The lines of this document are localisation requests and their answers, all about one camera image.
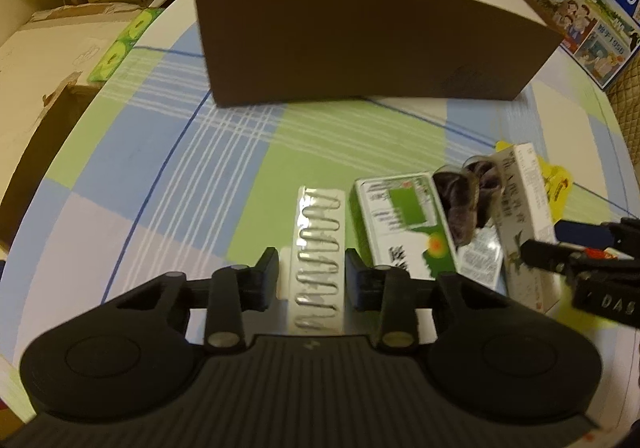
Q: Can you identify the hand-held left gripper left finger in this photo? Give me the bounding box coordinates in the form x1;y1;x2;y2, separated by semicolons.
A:
117;248;281;354

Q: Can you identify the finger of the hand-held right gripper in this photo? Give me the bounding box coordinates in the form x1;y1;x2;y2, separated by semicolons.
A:
554;215;640;251
519;238;581;279

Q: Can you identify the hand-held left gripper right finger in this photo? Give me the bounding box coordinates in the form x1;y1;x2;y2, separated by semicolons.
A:
345;248;501;354

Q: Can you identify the red snack packet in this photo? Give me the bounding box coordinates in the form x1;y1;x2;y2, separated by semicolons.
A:
580;248;636;261

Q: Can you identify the yellow snack packet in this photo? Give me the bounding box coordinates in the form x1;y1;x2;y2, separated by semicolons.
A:
495;141;573;209

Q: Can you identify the white ointment box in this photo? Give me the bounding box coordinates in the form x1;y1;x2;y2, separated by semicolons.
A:
487;142;563;316

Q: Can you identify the silver pill blister pack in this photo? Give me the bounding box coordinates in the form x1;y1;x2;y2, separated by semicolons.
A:
280;185;348;336

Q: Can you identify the green and white medicine box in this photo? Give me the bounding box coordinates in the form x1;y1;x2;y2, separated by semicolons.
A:
350;171;458;281

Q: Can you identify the dark clear snack package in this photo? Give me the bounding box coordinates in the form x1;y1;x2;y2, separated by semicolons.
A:
432;154;503;291

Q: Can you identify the brown quilted sofa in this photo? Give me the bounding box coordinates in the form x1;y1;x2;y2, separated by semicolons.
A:
607;58;640;154

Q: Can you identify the checkered tablecloth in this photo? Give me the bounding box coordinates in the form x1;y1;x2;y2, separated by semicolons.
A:
0;0;640;429

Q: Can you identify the blue cartoon milk carton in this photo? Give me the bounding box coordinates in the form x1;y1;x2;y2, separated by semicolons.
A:
555;0;640;89

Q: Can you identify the green apple print packet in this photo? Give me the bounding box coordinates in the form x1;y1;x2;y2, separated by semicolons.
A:
87;8;166;84

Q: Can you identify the large flat cardboard box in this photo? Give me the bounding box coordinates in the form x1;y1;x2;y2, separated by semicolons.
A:
0;1;151;254

